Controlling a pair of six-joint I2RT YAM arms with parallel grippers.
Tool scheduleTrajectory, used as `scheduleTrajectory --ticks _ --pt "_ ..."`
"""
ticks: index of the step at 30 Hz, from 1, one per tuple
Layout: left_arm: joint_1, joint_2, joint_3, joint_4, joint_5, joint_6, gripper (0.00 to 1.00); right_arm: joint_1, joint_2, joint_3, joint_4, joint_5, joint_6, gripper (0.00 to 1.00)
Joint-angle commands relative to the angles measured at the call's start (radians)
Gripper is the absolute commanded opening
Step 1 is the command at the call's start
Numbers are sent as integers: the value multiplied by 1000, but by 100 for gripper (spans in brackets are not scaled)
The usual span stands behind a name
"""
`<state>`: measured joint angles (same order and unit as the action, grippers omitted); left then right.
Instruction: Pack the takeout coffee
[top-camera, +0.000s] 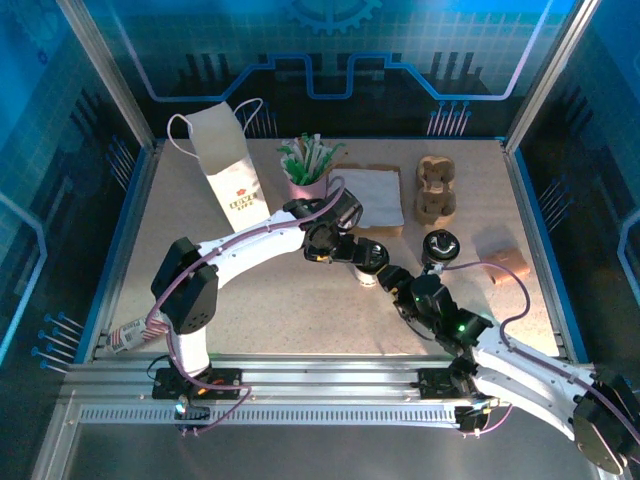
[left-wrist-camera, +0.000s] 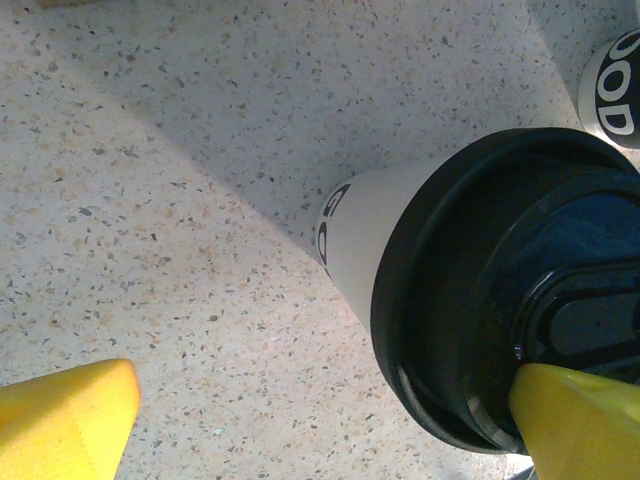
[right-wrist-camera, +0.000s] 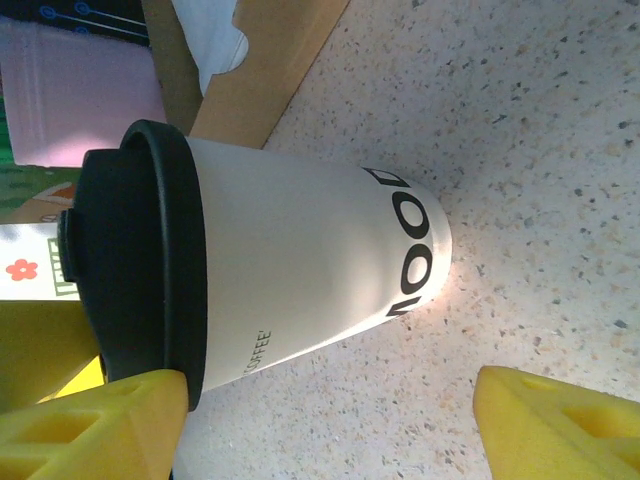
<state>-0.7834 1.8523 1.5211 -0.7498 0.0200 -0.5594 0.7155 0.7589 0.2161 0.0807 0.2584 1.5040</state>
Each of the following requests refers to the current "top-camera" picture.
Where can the black plastic cup lid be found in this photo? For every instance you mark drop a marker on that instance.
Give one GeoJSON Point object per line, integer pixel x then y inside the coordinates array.
{"type": "Point", "coordinates": [440, 247]}
{"type": "Point", "coordinates": [374, 256]}

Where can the white printed paper bag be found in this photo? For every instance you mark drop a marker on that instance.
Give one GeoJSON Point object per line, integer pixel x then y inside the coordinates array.
{"type": "Point", "coordinates": [230, 165]}

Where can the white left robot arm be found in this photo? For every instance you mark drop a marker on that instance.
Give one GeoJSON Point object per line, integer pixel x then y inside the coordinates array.
{"type": "Point", "coordinates": [250, 245]}

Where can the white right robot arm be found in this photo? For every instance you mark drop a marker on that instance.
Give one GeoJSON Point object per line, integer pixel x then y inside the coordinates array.
{"type": "Point", "coordinates": [520, 380]}

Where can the stack of white napkins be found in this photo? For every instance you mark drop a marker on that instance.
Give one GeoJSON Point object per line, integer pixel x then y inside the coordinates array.
{"type": "Point", "coordinates": [385, 232]}

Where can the pink straw holder cup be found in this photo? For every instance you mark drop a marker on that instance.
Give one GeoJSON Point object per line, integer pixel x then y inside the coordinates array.
{"type": "Point", "coordinates": [310, 189]}

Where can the wooden stirrer stick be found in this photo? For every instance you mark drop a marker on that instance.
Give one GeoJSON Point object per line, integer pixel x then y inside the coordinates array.
{"type": "Point", "coordinates": [340, 160]}

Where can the brown cardboard cup sleeve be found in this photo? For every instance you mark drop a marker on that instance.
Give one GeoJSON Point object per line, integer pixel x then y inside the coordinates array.
{"type": "Point", "coordinates": [510, 257]}

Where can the white wrapped straw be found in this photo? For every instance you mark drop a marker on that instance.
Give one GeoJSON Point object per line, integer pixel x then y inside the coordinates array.
{"type": "Point", "coordinates": [317, 142]}

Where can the small black controller box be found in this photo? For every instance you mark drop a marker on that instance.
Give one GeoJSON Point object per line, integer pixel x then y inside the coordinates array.
{"type": "Point", "coordinates": [470, 419]}
{"type": "Point", "coordinates": [192, 414]}

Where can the red striped paper package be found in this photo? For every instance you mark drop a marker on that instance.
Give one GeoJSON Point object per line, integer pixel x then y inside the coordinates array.
{"type": "Point", "coordinates": [127, 337]}

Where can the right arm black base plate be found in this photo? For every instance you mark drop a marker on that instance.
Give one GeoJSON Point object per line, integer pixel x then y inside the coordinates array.
{"type": "Point", "coordinates": [432, 382]}

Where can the aluminium mounting rail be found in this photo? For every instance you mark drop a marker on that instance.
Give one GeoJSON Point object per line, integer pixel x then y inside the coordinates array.
{"type": "Point", "coordinates": [325, 377]}

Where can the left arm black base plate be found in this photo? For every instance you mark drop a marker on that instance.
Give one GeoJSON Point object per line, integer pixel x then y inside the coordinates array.
{"type": "Point", "coordinates": [225, 382]}

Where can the aluminium frame post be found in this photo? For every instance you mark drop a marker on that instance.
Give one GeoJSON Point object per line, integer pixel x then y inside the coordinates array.
{"type": "Point", "coordinates": [107, 65]}
{"type": "Point", "coordinates": [555, 65]}

